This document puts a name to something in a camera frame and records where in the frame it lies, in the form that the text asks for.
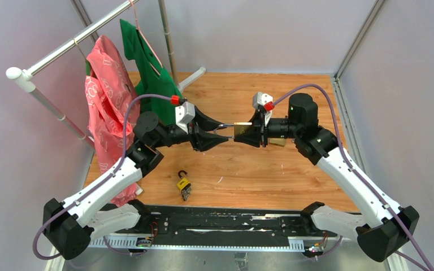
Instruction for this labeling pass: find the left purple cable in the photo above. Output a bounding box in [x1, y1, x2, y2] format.
[32, 94, 182, 261]

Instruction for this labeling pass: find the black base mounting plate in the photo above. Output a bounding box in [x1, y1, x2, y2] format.
[118, 205, 337, 248]

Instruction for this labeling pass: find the yellow black padlock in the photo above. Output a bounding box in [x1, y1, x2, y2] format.
[177, 170, 192, 202]

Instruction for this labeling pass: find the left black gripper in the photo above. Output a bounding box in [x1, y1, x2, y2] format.
[153, 107, 229, 152]

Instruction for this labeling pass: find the pink clothes hanger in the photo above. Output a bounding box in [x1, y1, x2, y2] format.
[128, 0, 164, 76]

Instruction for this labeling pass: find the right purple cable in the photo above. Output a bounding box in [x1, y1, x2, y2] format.
[264, 83, 434, 271]

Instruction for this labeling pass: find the aluminium frame rail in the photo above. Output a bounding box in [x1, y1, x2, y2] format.
[332, 0, 387, 169]

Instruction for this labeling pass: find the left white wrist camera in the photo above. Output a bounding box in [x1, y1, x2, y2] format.
[175, 102, 196, 134]

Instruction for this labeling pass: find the white metal clothes rack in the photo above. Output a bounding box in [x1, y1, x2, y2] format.
[5, 0, 207, 150]

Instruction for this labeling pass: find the pink patterned garment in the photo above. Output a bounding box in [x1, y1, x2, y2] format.
[84, 34, 144, 207]

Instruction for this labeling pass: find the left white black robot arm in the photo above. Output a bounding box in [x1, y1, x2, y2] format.
[40, 103, 228, 260]

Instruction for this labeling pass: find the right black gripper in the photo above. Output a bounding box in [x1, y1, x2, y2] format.
[235, 109, 302, 147]

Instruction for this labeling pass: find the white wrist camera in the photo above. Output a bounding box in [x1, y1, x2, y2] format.
[175, 102, 196, 134]
[252, 92, 275, 126]

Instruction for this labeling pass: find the brass padlock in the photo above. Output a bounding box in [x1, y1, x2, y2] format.
[268, 138, 287, 147]
[213, 122, 253, 139]

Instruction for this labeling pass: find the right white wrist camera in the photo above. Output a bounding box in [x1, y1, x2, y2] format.
[252, 92, 275, 126]

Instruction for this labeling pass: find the purple cable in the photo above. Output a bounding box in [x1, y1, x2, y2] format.
[32, 94, 182, 261]
[264, 83, 434, 271]

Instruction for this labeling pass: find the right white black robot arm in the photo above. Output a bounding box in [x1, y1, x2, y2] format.
[234, 92, 419, 262]

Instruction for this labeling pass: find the green garment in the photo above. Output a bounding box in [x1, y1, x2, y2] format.
[120, 19, 182, 125]

